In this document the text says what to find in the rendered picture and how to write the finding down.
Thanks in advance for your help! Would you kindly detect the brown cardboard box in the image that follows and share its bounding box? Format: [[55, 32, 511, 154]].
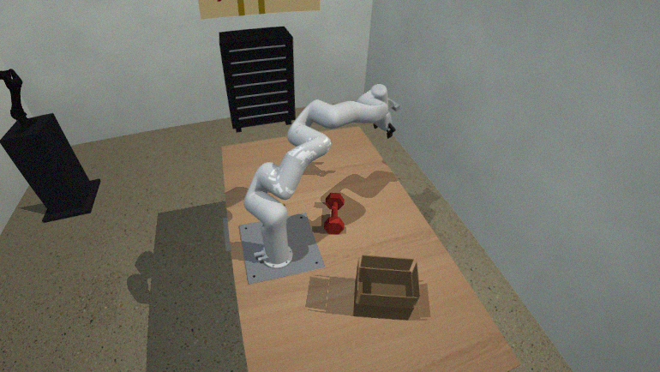
[[353, 255, 420, 321]]

